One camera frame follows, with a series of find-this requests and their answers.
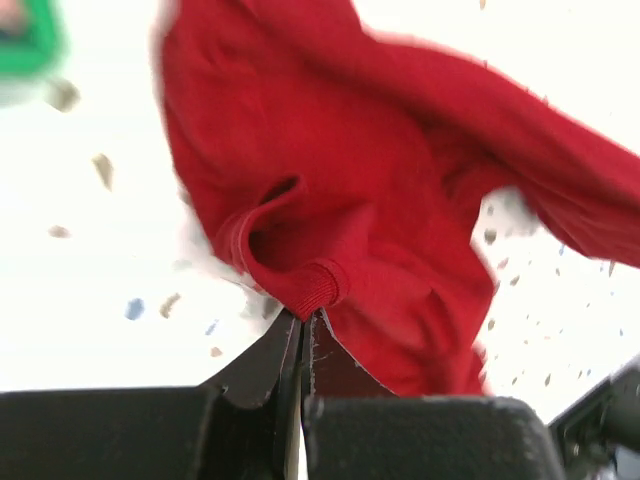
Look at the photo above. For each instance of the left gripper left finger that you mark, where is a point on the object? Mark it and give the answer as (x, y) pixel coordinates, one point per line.
(253, 425)

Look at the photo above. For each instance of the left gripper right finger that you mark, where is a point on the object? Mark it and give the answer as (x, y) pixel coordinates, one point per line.
(350, 422)

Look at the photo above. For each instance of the red t shirt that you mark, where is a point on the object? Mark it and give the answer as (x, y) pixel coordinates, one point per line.
(345, 174)

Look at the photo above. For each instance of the green plastic bin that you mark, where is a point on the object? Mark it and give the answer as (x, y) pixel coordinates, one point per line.
(32, 45)

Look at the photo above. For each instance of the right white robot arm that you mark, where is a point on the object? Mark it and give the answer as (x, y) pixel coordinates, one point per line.
(598, 436)

